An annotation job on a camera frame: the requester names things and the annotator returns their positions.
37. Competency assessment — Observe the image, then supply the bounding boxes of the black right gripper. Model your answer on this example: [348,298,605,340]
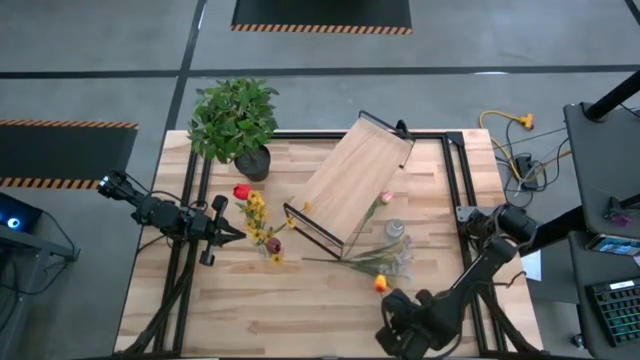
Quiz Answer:
[374,288,436,360]

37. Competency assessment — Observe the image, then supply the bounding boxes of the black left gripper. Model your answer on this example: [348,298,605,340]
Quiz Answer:
[187,194,247,267]

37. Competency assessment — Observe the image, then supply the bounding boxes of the smooth clear glass vase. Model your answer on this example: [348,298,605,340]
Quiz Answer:
[255,233,279,261]

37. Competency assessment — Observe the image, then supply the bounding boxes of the yellow daisy bunch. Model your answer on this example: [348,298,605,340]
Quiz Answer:
[238,189,313,267]

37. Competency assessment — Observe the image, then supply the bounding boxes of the red tulip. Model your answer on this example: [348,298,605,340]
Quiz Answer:
[231,183,266,226]

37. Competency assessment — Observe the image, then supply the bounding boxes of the white blossom spray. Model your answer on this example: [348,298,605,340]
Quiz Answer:
[301,237,418,283]

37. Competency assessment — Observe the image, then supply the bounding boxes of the ribbed clear glass vase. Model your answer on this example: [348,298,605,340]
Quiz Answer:
[383,217,408,247]

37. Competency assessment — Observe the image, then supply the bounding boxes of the pink tulip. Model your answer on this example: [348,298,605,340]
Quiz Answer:
[343,190,396,259]

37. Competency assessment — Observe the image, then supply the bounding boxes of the green potted tree black pot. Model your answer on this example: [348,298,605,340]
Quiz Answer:
[187,76,281,183]

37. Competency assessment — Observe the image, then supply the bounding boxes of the white paper sheet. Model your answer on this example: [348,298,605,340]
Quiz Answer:
[518,248,543,283]

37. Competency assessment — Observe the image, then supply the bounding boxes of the black pole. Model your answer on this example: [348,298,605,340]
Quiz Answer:
[516,192,640,257]
[583,68,640,123]

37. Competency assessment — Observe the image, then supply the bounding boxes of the black hazard-striped floor mat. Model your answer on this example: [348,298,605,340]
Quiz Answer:
[230,0,414,36]
[0,118,140,191]

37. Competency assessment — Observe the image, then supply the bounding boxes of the grey metal table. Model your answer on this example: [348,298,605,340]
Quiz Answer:
[0,223,81,360]

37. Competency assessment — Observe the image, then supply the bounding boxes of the black power strip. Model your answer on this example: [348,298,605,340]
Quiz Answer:
[513,153,540,191]

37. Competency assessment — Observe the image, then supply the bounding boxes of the black computer tower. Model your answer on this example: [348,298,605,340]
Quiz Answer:
[0,191,44,235]

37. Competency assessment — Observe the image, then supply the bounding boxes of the backlit black keyboard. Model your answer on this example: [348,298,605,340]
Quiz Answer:
[585,278,640,349]

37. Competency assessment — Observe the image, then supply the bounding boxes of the phone with lit screen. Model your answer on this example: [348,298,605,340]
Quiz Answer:
[586,233,640,258]

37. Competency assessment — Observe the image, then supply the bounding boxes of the small purple object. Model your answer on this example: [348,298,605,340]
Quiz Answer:
[603,210,634,228]

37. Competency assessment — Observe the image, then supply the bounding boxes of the black desk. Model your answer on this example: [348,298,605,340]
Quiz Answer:
[563,101,640,360]

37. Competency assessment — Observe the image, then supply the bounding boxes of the black aluminium rig frame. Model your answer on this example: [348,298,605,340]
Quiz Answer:
[113,129,544,359]

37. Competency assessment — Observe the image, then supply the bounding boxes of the wooden shelf black metal frame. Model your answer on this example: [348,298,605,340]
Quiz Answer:
[282,109,416,262]

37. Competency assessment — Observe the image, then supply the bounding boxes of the yellow extension cable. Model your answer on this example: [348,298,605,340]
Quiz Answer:
[478,109,574,185]

